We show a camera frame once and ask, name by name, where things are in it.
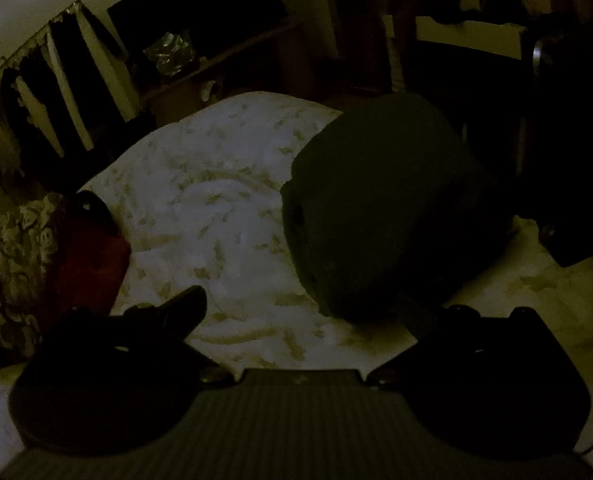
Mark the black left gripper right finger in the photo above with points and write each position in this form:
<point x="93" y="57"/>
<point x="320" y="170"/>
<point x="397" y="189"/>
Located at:
<point x="483" y="388"/>

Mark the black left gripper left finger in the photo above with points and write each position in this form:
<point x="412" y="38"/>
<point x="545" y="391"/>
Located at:
<point x="102" y="387"/>

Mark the black clothing item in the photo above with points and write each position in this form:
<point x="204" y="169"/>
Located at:
<point x="392" y="210"/>

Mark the dark red garment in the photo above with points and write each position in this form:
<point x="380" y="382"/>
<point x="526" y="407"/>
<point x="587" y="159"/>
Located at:
<point x="91" y="259"/>

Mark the skull-print fabric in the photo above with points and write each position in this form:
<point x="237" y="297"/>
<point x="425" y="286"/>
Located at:
<point x="29" y="250"/>

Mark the white leaf-print bedsheet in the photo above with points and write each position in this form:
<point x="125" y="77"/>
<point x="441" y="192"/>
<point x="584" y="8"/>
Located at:
<point x="199" y="203"/>

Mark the dark wooden shelf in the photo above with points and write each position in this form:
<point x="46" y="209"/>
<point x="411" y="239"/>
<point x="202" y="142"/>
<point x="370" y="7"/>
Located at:
<point x="283" y="46"/>

